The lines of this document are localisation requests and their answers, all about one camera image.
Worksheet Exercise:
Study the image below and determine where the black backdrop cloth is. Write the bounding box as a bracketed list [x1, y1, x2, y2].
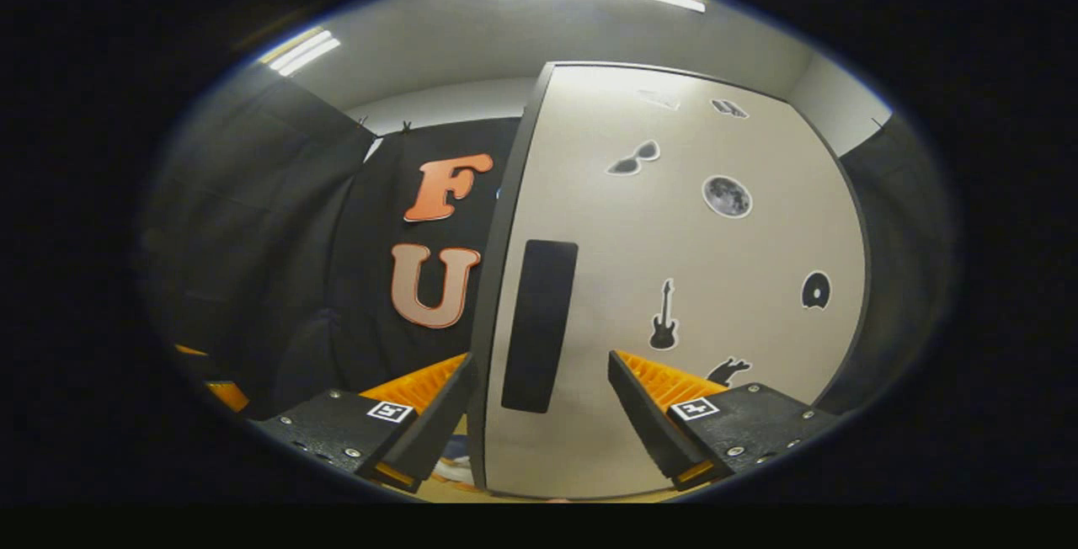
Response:
[137, 69, 958, 425]

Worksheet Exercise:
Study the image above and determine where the narrow ceiling light strip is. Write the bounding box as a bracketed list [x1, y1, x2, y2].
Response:
[259, 26, 343, 77]

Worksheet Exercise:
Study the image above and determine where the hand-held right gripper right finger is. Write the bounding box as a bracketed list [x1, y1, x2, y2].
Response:
[606, 350, 841, 493]

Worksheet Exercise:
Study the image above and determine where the black door handle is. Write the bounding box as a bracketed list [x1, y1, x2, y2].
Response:
[500, 238, 580, 414]

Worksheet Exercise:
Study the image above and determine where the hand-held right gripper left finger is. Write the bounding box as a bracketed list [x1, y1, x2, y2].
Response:
[251, 352, 478, 494]

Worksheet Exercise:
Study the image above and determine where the grey cabinet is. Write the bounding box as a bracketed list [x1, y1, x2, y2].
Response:
[467, 61, 874, 502]

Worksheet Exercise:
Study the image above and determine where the white cabinet door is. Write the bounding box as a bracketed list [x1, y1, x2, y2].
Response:
[484, 65, 868, 499]

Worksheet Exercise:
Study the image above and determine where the penguin plush toy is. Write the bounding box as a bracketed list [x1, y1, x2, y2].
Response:
[429, 434, 478, 488]

